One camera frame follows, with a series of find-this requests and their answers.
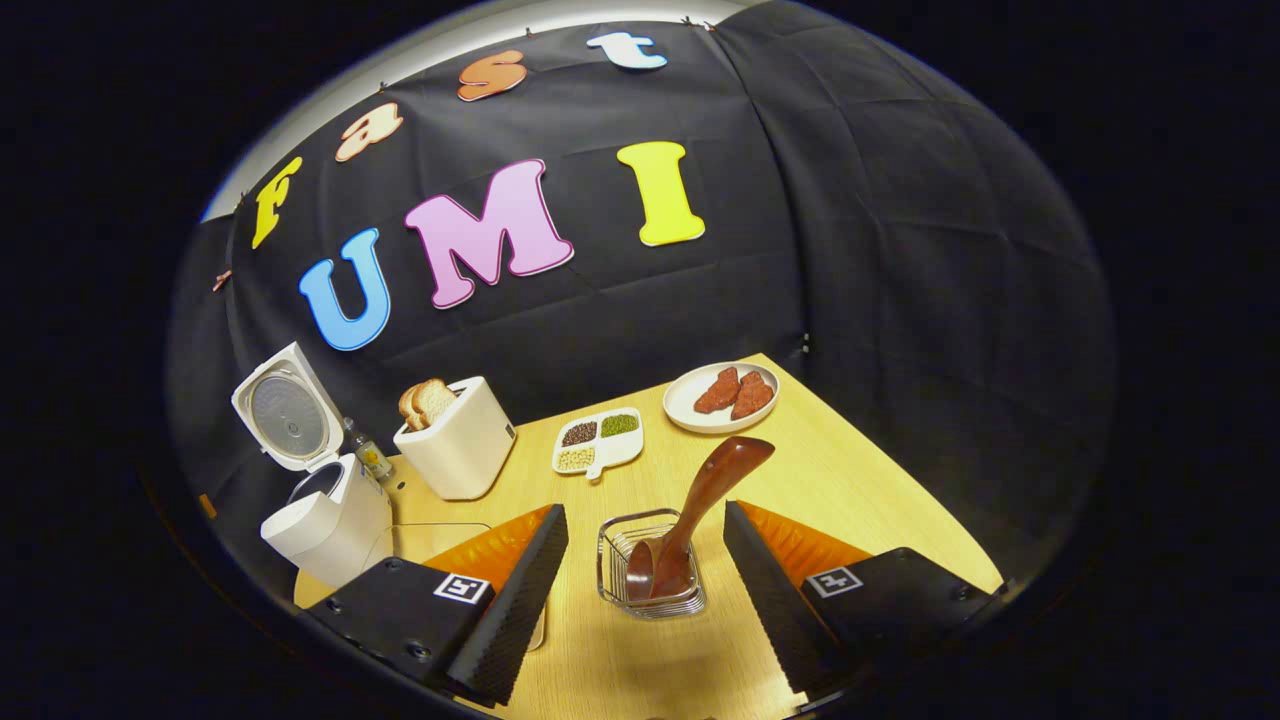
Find white rice cooker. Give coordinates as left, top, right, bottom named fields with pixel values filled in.
left=232, top=342, right=394, bottom=589

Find white divided bean dish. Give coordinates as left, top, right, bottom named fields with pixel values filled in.
left=552, top=407, right=645, bottom=482

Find metal wire chopstick holder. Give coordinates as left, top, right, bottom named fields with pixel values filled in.
left=597, top=508, right=708, bottom=620

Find black backdrop cloth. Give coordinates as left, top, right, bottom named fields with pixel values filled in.
left=165, top=0, right=1116, bottom=601

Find white round plate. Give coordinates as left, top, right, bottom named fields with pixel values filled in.
left=663, top=361, right=780, bottom=435

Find red meat slice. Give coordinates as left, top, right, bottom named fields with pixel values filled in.
left=730, top=371, right=776, bottom=421
left=693, top=366, right=742, bottom=415

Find white toaster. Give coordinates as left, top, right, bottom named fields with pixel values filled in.
left=393, top=376, right=518, bottom=501

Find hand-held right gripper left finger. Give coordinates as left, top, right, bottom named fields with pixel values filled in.
left=300, top=503, right=570, bottom=707

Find clear plastic rice box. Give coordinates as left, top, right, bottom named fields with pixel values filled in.
left=385, top=520, right=546, bottom=653

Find brown wooden spoon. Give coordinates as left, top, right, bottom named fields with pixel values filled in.
left=627, top=436, right=776, bottom=603

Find small glass bottle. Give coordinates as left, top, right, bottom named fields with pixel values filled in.
left=343, top=417, right=396, bottom=483

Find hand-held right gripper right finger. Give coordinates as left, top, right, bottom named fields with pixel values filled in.
left=722, top=500, right=1004, bottom=698

